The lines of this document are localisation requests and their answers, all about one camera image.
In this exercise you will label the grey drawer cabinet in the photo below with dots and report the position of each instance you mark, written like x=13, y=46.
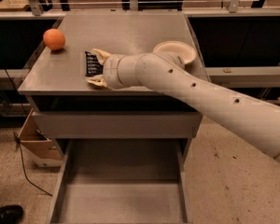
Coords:
x=67, y=107

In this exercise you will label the dark blueberry rxbar wrapper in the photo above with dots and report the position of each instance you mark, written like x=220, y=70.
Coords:
x=93, y=67

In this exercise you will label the grey metal rail frame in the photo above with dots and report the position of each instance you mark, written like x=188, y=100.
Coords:
x=239, y=40

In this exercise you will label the cardboard box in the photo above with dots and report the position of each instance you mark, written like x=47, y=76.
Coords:
x=40, y=149

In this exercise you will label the orange ball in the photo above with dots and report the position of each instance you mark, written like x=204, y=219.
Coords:
x=54, y=39

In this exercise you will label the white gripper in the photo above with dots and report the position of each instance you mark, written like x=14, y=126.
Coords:
x=110, y=71

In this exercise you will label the open grey middle drawer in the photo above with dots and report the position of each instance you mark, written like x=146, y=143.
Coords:
x=125, y=181

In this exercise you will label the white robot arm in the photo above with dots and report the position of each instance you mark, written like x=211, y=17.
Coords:
x=255, y=121

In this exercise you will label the white paper bowl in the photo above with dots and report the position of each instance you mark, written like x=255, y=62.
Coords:
x=186, y=51

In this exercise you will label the black shoe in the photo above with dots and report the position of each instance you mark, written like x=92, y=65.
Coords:
x=10, y=214

